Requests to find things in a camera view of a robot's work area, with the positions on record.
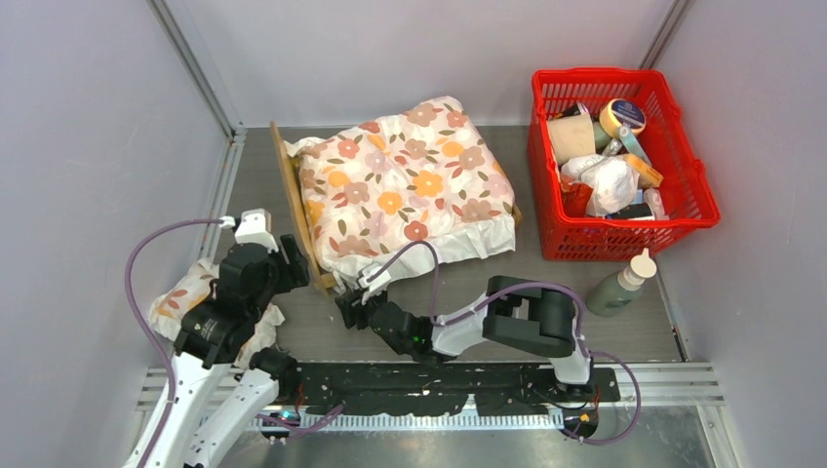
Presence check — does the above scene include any aluminium rail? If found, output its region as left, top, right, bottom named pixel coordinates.
left=136, top=367, right=726, bottom=432

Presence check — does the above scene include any wooden pet bed frame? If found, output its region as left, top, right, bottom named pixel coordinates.
left=268, top=120, right=524, bottom=297

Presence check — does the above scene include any yellow tape roll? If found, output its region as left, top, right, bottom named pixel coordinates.
left=598, top=98, right=647, bottom=137

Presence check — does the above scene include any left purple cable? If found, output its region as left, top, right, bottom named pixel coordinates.
left=124, top=217, right=347, bottom=468

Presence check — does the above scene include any red plastic basket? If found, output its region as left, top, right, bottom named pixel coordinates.
left=528, top=67, right=721, bottom=261

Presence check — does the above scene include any small floral pillow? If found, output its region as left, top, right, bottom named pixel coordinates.
left=148, top=258, right=285, bottom=370

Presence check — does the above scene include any purple cable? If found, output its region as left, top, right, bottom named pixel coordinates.
left=365, top=240, right=644, bottom=447
left=124, top=217, right=347, bottom=468

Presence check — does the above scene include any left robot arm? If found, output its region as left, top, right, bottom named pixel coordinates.
left=125, top=234, right=309, bottom=467

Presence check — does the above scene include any white crumpled plastic bag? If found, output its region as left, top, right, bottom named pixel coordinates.
left=560, top=154, right=639, bottom=217

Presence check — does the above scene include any green bottle with beige cap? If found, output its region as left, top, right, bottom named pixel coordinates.
left=585, top=248, right=657, bottom=317

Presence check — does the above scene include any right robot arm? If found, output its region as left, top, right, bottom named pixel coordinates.
left=335, top=276, right=596, bottom=401

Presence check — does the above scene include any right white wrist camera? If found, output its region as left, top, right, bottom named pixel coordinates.
left=357, top=264, right=392, bottom=305

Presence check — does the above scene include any large floral cushion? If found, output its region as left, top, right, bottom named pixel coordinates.
left=284, top=95, right=518, bottom=290

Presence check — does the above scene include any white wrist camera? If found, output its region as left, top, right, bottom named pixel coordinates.
left=233, top=209, right=279, bottom=253
left=357, top=264, right=392, bottom=305

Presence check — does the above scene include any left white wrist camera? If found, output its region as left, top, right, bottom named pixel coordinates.
left=233, top=209, right=279, bottom=253

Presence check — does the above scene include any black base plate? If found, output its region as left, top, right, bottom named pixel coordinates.
left=275, top=363, right=620, bottom=416

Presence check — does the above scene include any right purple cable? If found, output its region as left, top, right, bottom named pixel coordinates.
left=365, top=240, right=644, bottom=447

